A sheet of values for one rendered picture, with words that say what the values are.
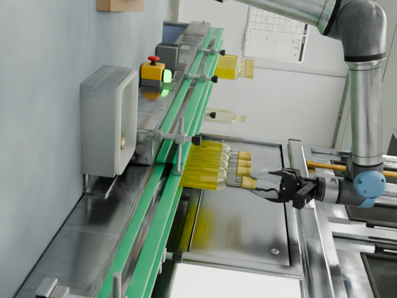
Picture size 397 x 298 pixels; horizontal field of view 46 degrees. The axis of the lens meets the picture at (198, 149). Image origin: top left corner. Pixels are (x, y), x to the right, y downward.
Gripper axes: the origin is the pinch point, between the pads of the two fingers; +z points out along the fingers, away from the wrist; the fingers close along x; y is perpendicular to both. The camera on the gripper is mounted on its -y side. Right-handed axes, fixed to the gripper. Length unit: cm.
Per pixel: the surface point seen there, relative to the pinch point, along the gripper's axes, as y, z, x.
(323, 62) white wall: 595, -115, -50
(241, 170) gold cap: 4.7, 3.6, 1.7
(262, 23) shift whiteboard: 590, -17, -2
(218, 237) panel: -10.5, 8.0, -13.5
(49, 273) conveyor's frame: -57, 38, 2
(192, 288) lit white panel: -33.3, 12.7, -14.9
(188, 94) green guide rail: 33.9, 25.0, 16.0
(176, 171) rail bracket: -9.1, 21.7, 4.5
